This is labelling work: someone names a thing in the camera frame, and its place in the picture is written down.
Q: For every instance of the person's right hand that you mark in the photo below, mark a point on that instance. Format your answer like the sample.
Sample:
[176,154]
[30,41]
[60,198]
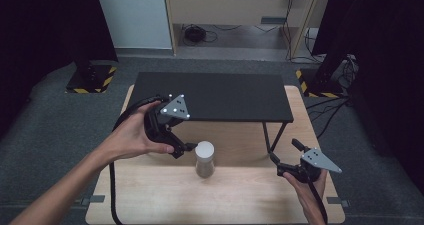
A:
[308,195]

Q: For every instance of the wooden desk frame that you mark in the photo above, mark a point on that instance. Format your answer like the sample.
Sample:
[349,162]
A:
[233,8]

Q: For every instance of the white panel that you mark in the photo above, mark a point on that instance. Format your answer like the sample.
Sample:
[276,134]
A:
[133,16]

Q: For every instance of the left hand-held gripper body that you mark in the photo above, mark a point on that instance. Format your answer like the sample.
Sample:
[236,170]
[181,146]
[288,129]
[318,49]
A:
[176,109]

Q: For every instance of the white-lidded clear jar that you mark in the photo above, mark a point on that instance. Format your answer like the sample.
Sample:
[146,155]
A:
[204,160]

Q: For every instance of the black metal shelf rack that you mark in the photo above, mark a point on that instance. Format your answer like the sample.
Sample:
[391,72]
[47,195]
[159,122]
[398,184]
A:
[213,96]

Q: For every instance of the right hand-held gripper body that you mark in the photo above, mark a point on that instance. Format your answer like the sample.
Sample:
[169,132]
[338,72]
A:
[316,161]

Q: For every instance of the black curtain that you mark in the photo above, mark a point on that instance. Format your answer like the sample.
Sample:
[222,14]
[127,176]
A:
[50,28]
[383,68]

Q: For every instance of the black yellow striped stand base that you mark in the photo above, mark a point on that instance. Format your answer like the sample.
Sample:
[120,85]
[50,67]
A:
[318,83]
[90,80]

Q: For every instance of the grey table bracket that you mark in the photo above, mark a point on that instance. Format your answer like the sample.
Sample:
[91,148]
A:
[92,199]
[338,202]

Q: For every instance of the person's left hand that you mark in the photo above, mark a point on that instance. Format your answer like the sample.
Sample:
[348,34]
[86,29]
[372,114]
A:
[133,136]

